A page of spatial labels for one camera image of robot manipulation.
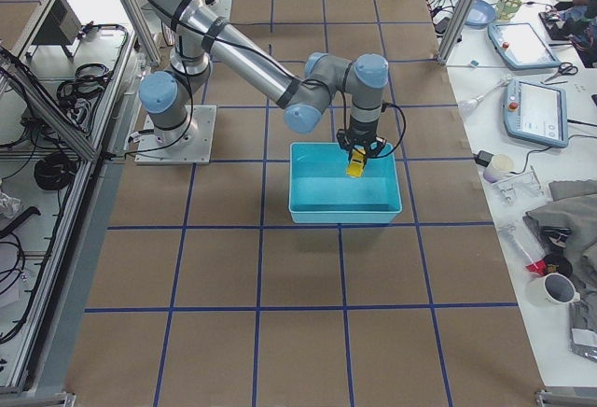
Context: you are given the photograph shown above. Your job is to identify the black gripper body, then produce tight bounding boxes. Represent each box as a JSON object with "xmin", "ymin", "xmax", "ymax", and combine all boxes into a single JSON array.
[{"xmin": 336, "ymin": 126, "xmax": 386, "ymax": 151}]

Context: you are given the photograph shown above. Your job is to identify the yellow beetle toy car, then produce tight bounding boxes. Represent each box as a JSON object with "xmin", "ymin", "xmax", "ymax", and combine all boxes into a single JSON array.
[{"xmin": 346, "ymin": 147, "xmax": 367, "ymax": 178}]

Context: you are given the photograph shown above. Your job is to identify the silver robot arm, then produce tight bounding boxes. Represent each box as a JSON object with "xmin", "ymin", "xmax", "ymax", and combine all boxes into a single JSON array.
[{"xmin": 146, "ymin": 0, "xmax": 390, "ymax": 159}]

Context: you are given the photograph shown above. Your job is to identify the turquoise plastic bin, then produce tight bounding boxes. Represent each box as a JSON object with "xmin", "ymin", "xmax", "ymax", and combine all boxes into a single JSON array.
[{"xmin": 288, "ymin": 143, "xmax": 402, "ymax": 224}]

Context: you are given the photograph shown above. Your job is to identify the purple white cup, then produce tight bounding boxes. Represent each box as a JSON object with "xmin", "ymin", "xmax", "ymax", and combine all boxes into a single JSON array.
[{"xmin": 482, "ymin": 154, "xmax": 514, "ymax": 183}]

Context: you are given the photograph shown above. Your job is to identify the near teach pendant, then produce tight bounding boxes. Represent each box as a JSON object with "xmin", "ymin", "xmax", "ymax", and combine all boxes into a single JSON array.
[{"xmin": 503, "ymin": 79, "xmax": 569, "ymax": 148}]

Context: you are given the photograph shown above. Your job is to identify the teach pendant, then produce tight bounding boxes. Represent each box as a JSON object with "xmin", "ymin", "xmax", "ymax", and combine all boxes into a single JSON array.
[
  {"xmin": 503, "ymin": 79, "xmax": 569, "ymax": 148},
  {"xmin": 487, "ymin": 22, "xmax": 561, "ymax": 70}
]

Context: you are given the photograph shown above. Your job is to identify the blue plastic bowl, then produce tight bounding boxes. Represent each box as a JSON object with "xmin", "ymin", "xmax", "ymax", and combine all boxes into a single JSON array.
[{"xmin": 465, "ymin": 0, "xmax": 496, "ymax": 30}]

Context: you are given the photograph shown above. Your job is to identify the far teach pendant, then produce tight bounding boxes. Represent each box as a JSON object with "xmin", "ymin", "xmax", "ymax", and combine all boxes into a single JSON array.
[{"xmin": 487, "ymin": 22, "xmax": 561, "ymax": 70}]

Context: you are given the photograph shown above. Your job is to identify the green mug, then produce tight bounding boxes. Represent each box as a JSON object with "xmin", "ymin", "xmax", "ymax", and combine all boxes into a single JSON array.
[{"xmin": 495, "ymin": 0, "xmax": 521, "ymax": 21}]

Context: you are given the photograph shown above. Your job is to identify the grey cloth pile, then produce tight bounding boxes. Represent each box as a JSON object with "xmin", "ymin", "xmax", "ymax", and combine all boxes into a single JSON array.
[{"xmin": 523, "ymin": 179, "xmax": 596, "ymax": 306}]

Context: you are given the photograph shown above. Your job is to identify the white mug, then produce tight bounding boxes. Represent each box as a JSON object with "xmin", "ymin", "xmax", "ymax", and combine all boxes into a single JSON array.
[{"xmin": 526, "ymin": 273, "xmax": 580, "ymax": 307}]

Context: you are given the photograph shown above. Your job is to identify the grey control box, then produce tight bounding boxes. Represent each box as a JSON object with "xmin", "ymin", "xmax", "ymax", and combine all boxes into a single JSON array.
[{"xmin": 26, "ymin": 0, "xmax": 82, "ymax": 58}]

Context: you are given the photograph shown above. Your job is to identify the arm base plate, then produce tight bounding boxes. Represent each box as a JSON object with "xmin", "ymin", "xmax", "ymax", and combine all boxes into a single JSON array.
[
  {"xmin": 208, "ymin": 0, "xmax": 233, "ymax": 19},
  {"xmin": 134, "ymin": 105, "xmax": 217, "ymax": 165}
]

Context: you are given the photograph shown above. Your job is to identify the aluminium frame post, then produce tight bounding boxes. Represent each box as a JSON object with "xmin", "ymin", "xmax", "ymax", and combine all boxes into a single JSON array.
[{"xmin": 437, "ymin": 0, "xmax": 475, "ymax": 65}]

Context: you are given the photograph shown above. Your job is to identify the black handled scissors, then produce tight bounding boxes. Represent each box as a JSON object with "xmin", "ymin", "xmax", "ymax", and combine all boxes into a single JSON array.
[{"xmin": 541, "ymin": 62, "xmax": 578, "ymax": 85}]

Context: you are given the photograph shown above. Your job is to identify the black coiled cable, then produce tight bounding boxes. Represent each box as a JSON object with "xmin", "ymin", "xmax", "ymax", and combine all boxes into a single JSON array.
[{"xmin": 34, "ymin": 150, "xmax": 78, "ymax": 191}]

